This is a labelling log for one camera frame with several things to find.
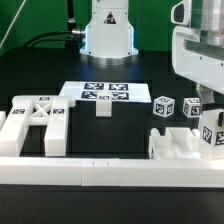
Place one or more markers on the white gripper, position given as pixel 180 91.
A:
pixel 198 45

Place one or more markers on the white marker base plate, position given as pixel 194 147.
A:
pixel 121 92

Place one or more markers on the white tagged cube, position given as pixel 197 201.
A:
pixel 163 106
pixel 191 107

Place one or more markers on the white tagged cube right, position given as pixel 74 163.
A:
pixel 191 107

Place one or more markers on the white U-shaped obstacle wall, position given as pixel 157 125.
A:
pixel 112 172

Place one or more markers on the white chair back frame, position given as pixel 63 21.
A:
pixel 51 111

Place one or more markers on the white chair seat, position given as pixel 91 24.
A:
pixel 176 143

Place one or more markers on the black vertical pole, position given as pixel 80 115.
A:
pixel 71 18

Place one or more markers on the white tagged cube left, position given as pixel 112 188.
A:
pixel 163 106

